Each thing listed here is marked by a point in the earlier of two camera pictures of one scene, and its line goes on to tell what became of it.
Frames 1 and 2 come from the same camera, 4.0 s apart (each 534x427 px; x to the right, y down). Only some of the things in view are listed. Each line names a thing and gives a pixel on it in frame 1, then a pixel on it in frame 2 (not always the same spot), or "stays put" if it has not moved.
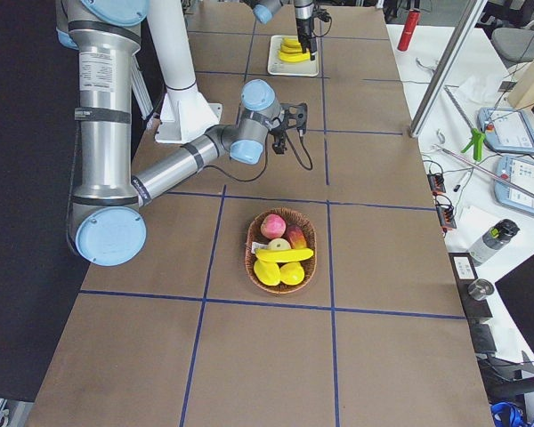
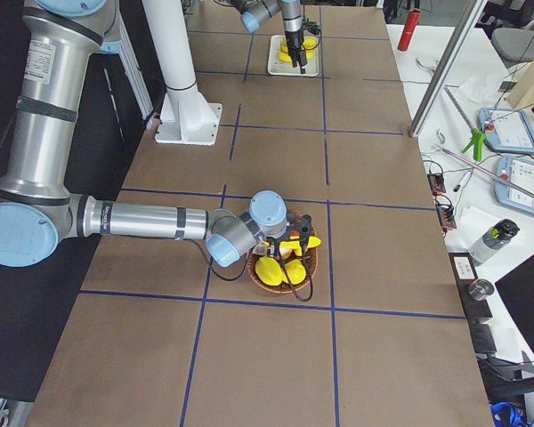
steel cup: x=481 y=288 stays put
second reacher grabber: x=496 y=177 stays put
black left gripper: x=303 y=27 -> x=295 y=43
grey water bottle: x=497 y=237 stays put
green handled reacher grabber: x=477 y=136 stays put
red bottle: x=408 y=29 stays put
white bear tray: x=277 y=67 stays put
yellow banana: x=285 y=254 -> x=295 y=245
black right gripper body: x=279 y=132 -> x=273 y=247
